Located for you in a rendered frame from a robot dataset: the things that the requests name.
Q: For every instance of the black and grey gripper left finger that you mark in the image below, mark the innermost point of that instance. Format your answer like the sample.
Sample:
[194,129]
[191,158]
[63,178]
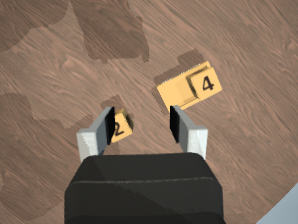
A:
[93,141]

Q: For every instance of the tan wooden cube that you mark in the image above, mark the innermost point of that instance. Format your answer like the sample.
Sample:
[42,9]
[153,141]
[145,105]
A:
[124,125]
[203,83]

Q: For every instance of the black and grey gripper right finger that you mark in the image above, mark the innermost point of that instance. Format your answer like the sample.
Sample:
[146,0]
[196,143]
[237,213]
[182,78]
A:
[191,138]

